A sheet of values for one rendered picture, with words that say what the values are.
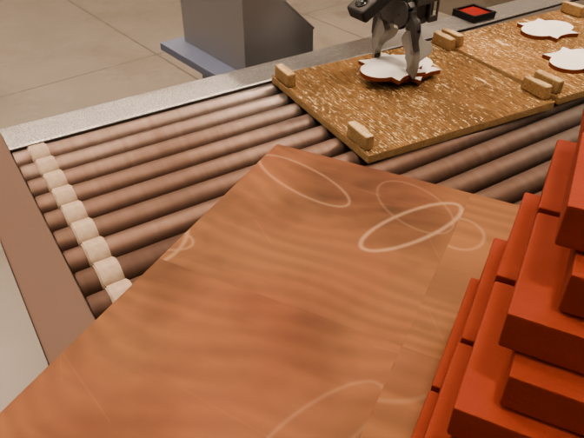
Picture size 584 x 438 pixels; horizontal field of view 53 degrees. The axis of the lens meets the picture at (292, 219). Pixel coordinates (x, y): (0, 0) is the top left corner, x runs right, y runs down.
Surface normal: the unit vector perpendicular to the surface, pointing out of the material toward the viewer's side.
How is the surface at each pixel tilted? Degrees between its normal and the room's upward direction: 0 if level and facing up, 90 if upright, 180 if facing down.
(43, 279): 0
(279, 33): 90
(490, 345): 0
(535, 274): 0
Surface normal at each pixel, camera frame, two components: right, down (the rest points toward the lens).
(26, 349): 0.00, -0.79
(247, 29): 0.62, 0.47
